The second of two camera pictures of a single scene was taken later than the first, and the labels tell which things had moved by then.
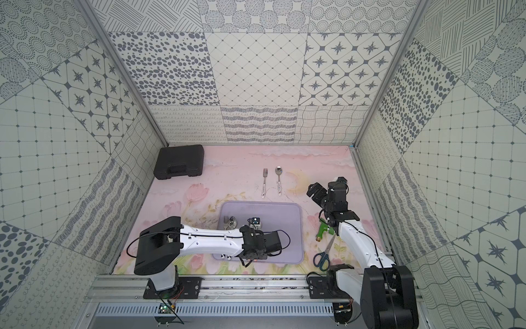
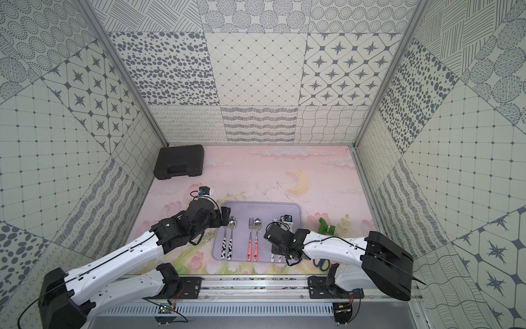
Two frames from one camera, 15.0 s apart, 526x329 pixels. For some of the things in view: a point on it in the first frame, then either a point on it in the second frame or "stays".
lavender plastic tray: x=286 y=217 stays
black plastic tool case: x=179 y=160 stays
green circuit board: x=163 y=308 stays
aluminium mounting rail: x=129 y=288 stays
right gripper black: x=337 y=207 -> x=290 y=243
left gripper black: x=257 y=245 -> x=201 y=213
